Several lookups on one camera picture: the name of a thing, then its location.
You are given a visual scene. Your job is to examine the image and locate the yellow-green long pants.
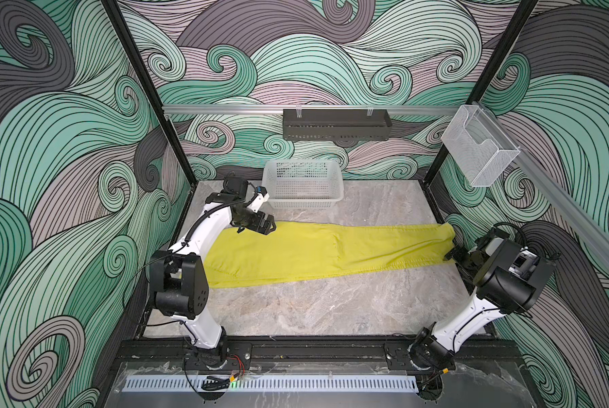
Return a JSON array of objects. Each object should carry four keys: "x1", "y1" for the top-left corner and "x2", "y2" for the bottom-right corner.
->
[{"x1": 204, "y1": 222, "x2": 455, "y2": 288}]

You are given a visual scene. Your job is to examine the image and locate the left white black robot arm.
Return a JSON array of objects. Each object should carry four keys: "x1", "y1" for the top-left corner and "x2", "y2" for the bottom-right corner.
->
[{"x1": 148, "y1": 176, "x2": 277, "y2": 368}]

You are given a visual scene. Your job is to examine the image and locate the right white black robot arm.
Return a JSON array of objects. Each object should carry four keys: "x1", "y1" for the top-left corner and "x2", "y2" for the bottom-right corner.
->
[{"x1": 409, "y1": 223, "x2": 559, "y2": 372}]

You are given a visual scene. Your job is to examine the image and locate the white plastic mesh basket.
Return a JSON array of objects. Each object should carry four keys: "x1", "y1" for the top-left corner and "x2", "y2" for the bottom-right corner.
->
[{"x1": 262, "y1": 160, "x2": 345, "y2": 210}]

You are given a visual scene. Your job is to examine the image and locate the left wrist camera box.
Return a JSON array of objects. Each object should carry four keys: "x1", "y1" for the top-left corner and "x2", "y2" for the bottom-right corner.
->
[{"x1": 246, "y1": 186, "x2": 270, "y2": 213}]

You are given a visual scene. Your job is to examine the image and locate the black perforated wall tray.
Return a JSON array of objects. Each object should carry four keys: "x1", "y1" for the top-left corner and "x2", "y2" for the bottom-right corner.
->
[{"x1": 282, "y1": 110, "x2": 393, "y2": 144}]

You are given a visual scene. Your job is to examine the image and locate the clear acrylic wall holder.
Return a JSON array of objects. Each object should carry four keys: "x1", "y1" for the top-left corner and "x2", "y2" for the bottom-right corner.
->
[{"x1": 441, "y1": 104, "x2": 520, "y2": 187}]

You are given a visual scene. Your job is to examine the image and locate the right aluminium rail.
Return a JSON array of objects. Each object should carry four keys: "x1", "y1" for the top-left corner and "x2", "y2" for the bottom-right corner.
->
[{"x1": 473, "y1": 102, "x2": 609, "y2": 273}]

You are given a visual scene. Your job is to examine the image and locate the aluminium rail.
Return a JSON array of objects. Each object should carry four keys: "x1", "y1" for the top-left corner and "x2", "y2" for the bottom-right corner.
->
[
  {"x1": 473, "y1": 102, "x2": 609, "y2": 273},
  {"x1": 163, "y1": 104, "x2": 459, "y2": 117}
]

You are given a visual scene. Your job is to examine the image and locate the back aluminium rail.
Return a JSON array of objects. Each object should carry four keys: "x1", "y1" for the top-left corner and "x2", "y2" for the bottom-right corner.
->
[{"x1": 163, "y1": 104, "x2": 459, "y2": 117}]

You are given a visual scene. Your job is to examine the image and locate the white slotted cable duct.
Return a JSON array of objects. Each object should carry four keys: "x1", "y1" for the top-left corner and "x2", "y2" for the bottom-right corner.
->
[{"x1": 122, "y1": 374, "x2": 418, "y2": 394}]

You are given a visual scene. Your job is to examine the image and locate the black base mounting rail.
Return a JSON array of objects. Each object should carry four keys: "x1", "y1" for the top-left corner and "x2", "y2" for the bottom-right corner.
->
[{"x1": 111, "y1": 335, "x2": 520, "y2": 372}]

